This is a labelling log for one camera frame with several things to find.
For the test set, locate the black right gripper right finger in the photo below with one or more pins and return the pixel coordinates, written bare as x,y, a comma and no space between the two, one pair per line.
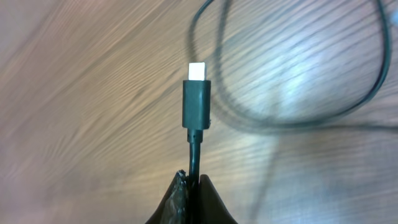
212,208

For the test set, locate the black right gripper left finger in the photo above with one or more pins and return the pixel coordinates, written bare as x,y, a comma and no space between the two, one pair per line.
173,207

